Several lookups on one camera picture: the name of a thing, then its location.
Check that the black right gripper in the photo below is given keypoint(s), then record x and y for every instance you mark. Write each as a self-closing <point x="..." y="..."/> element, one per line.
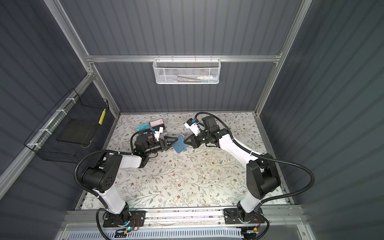
<point x="196" y="144"/>

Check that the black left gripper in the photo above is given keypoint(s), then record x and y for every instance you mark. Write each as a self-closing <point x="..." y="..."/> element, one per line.
<point x="163" y="144"/>

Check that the blue leather card wallet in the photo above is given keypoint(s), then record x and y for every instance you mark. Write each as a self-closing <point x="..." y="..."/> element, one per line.
<point x="179" y="145"/>

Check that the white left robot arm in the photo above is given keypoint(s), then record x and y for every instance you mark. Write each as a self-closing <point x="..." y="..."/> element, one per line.
<point x="99" y="179"/>

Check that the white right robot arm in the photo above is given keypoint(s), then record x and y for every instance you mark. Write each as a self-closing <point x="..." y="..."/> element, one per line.
<point x="262" y="176"/>

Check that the clear acrylic card display stand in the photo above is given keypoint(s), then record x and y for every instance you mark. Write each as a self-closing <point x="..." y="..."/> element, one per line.
<point x="157" y="127"/>

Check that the pink VIP card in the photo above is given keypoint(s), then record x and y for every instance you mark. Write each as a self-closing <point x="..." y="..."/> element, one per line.
<point x="156" y="123"/>

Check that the teal VIP card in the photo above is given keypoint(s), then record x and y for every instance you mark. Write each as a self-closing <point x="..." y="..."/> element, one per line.
<point x="143" y="127"/>

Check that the pens in white basket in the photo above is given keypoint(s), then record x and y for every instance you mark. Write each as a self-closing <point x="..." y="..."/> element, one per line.
<point x="208" y="79"/>

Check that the yellow marker pen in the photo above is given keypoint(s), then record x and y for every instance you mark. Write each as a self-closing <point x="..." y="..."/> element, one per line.
<point x="102" y="116"/>

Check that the black pad in basket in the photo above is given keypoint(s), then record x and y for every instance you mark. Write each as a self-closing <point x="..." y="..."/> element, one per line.
<point x="76" y="132"/>

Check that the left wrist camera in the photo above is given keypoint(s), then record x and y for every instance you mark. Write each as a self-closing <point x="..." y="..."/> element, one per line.
<point x="157" y="133"/>

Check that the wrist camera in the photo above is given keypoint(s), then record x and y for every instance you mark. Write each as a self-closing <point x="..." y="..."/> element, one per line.
<point x="157" y="133"/>
<point x="193" y="126"/>

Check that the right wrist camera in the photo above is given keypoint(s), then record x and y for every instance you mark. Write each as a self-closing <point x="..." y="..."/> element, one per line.
<point x="193" y="126"/>

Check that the white wire mesh basket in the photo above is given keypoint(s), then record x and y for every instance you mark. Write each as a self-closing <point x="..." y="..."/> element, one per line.
<point x="164" y="71"/>

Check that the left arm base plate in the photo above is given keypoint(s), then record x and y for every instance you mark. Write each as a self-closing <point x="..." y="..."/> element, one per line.
<point x="125" y="219"/>

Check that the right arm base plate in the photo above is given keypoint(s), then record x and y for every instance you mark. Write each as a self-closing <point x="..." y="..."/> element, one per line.
<point x="235" y="216"/>

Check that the black wire wall basket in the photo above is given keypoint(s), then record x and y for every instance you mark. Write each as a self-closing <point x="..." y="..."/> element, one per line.
<point x="82" y="107"/>

